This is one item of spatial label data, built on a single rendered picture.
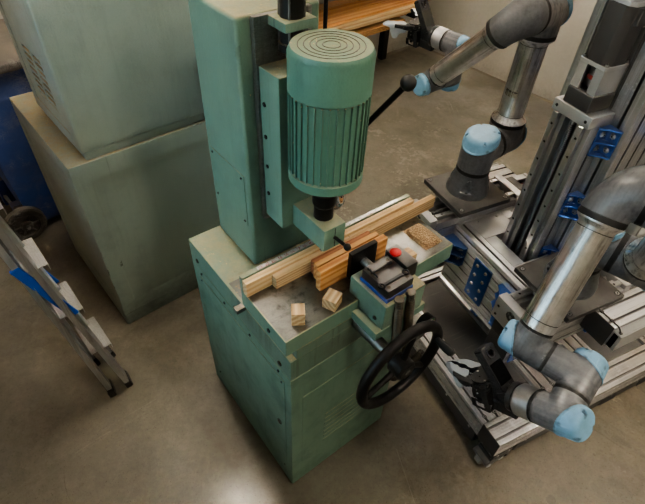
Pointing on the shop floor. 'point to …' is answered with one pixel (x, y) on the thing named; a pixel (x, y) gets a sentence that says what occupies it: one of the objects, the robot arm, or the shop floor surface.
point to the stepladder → (51, 294)
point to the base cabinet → (338, 409)
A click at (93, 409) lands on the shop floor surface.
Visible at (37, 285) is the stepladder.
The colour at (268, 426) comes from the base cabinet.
